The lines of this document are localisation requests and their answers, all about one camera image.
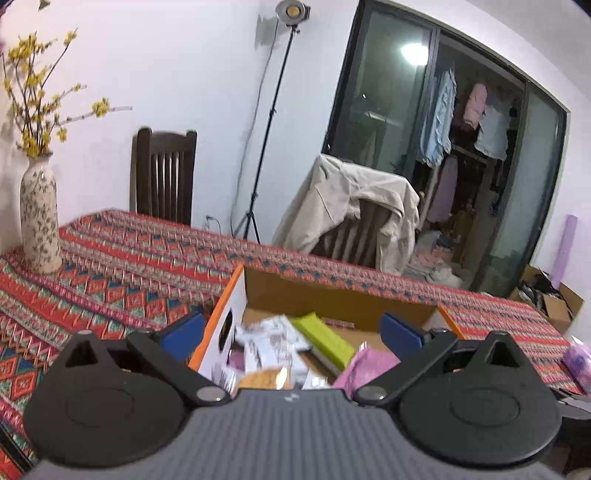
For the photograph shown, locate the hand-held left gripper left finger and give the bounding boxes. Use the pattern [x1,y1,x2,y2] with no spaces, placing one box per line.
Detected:
[54,311,232,407]

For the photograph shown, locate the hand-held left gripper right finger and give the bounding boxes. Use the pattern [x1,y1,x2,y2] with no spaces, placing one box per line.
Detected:
[353,311,536,408]

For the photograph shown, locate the pink snack packet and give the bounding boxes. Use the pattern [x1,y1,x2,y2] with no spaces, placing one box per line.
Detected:
[331,347,402,392]

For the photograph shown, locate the cardboard box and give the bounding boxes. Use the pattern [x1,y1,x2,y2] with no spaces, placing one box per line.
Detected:
[188,264,465,398]
[509,264,585,334]

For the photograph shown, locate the lime green snack packet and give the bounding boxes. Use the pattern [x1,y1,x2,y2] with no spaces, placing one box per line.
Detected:
[290,312,357,372]

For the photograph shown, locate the white snack packet grey print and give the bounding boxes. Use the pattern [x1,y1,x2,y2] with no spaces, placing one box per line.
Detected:
[233,315,311,367]

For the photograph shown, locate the small cracker snack packet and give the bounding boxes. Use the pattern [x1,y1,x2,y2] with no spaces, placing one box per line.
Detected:
[236,366,295,392]

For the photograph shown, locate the purple tissue pack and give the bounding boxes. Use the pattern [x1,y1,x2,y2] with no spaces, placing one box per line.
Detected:
[562,344,591,393]

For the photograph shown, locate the crumpled white snack packet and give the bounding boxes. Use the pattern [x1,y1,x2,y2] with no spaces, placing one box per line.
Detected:
[211,362,241,393]

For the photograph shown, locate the clothes pile on floor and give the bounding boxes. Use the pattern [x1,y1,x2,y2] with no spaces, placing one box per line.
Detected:
[406,228,467,289]

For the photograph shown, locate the cardboard box on floor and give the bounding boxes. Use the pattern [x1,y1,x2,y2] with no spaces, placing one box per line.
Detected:
[509,264,585,334]

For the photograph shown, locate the wooden chair under jacket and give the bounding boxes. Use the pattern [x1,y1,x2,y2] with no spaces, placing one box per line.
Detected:
[311,199,393,268]

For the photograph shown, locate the beige jacket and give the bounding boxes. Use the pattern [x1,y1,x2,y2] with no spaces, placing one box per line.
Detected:
[272,154,420,276]

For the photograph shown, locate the hanging mauve garments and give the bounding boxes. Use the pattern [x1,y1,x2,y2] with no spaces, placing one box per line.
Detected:
[427,154,459,222]

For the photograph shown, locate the dark wooden chair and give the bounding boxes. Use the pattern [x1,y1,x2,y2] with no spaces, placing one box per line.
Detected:
[130,128,198,227]

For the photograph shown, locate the rolled purple yoga mat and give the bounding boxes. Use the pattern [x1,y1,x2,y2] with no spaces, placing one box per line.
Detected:
[553,215,579,284]

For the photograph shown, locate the floral ceramic vase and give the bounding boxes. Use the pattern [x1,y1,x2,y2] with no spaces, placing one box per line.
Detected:
[20,154,63,274]

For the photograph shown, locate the hanging light blue shirt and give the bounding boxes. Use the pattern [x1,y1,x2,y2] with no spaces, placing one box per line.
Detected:
[419,68,458,168]

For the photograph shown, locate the hanging white shirt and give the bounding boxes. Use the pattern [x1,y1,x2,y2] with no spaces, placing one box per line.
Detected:
[475,95,512,161]

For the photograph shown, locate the hanging pink garment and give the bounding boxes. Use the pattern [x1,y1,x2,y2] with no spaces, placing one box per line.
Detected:
[463,83,488,131]

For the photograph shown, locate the yellow flower branches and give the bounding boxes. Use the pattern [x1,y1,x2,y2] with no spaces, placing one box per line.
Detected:
[0,30,132,158]

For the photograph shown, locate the sliding glass door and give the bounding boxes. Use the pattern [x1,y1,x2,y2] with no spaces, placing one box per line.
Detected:
[322,0,570,296]

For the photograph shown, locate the studio light on stand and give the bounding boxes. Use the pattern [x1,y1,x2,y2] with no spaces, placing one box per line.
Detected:
[231,0,311,243]

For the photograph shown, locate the black light cable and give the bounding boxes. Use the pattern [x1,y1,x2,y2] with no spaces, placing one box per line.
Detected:
[228,21,281,232]

